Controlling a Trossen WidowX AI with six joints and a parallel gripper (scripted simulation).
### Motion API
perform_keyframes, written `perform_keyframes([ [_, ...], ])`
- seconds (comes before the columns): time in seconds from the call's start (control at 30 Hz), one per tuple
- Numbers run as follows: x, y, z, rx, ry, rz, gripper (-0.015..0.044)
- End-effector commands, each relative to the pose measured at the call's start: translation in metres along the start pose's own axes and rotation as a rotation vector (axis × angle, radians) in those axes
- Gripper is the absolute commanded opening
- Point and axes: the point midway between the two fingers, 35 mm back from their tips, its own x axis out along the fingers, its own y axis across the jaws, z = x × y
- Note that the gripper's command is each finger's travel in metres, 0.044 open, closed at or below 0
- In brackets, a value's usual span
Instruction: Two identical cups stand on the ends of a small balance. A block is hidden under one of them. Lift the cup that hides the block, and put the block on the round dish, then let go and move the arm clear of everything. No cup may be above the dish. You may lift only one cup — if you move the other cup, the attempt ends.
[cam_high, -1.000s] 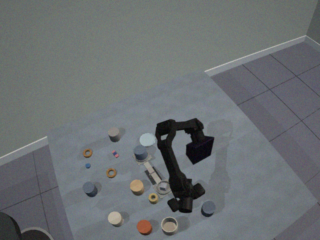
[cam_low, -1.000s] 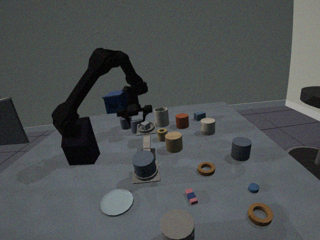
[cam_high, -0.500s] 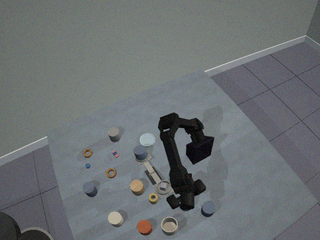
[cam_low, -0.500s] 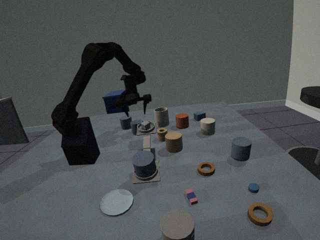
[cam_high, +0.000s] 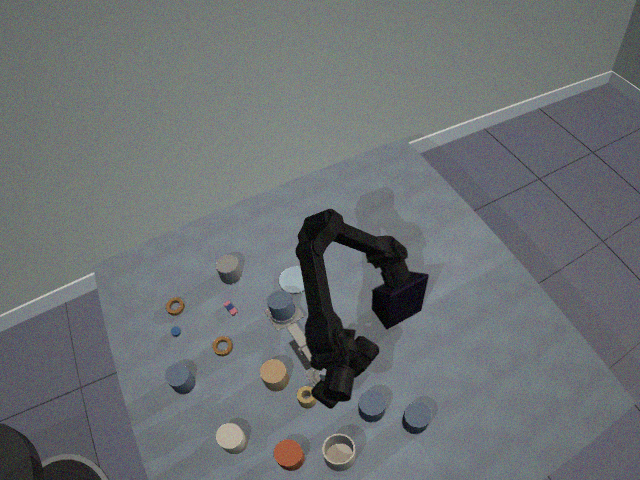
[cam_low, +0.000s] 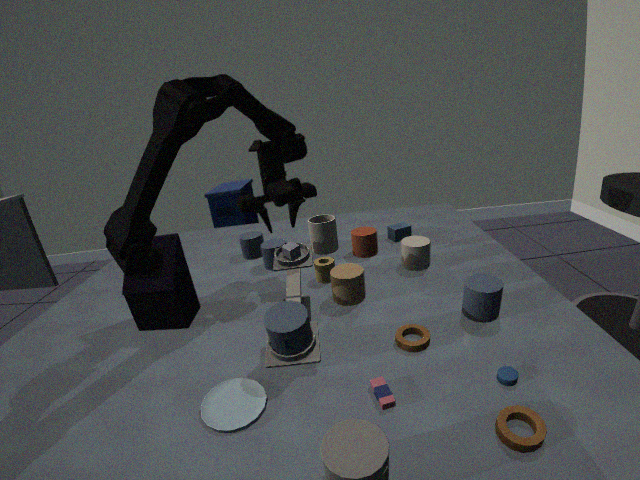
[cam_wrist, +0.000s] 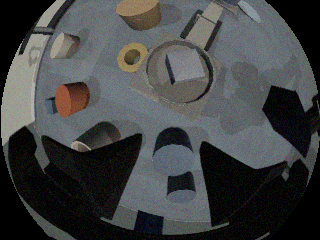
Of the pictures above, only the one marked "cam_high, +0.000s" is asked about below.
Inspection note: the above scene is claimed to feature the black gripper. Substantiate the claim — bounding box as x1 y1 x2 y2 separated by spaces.
311 336 379 409

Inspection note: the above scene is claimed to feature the brown ring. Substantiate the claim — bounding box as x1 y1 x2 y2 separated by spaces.
166 297 185 316
213 336 233 357

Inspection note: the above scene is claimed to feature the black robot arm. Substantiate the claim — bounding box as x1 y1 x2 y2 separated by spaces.
296 209 414 402

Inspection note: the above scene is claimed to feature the pink eraser with blue sleeve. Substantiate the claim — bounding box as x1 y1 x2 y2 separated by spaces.
223 301 238 316

